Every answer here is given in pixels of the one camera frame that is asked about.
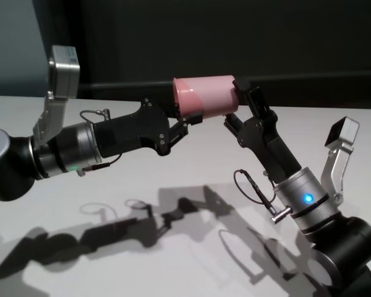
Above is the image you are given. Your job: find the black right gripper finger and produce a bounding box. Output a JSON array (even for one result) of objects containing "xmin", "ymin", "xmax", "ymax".
[
  {"xmin": 223, "ymin": 113, "xmax": 247, "ymax": 139},
  {"xmin": 232, "ymin": 78, "xmax": 279, "ymax": 124}
]

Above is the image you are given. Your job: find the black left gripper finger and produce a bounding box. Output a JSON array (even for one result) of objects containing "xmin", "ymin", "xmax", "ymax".
[
  {"xmin": 168, "ymin": 113, "xmax": 204, "ymax": 149},
  {"xmin": 169, "ymin": 103, "xmax": 184, "ymax": 120}
]

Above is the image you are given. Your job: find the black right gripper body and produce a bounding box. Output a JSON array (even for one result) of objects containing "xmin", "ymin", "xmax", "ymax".
[{"xmin": 237, "ymin": 116, "xmax": 302, "ymax": 186}]

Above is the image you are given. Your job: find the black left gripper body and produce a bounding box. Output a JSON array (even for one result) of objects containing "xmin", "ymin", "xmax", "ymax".
[{"xmin": 92, "ymin": 98, "xmax": 174, "ymax": 158}]

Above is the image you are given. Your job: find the pink plastic cup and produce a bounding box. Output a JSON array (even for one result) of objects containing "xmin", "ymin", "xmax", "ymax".
[{"xmin": 172, "ymin": 74, "xmax": 239, "ymax": 120}]

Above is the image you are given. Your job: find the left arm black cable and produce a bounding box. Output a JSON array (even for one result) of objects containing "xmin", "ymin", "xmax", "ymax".
[{"xmin": 76, "ymin": 107, "xmax": 124, "ymax": 176}]

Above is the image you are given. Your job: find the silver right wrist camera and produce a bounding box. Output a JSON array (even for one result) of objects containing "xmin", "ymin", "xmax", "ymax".
[{"xmin": 320, "ymin": 116, "xmax": 359, "ymax": 208}]

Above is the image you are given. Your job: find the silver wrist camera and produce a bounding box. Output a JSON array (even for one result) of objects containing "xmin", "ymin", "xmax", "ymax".
[
  {"xmin": 32, "ymin": 45, "xmax": 81, "ymax": 146},
  {"xmin": 320, "ymin": 116, "xmax": 359, "ymax": 208}
]

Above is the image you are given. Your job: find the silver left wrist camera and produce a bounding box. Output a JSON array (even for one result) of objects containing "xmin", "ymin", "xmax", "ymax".
[{"xmin": 32, "ymin": 45, "xmax": 81, "ymax": 146}]

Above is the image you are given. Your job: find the dark vertical frame post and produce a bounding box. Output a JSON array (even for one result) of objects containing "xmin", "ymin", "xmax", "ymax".
[{"xmin": 33, "ymin": 0, "xmax": 92, "ymax": 100}]

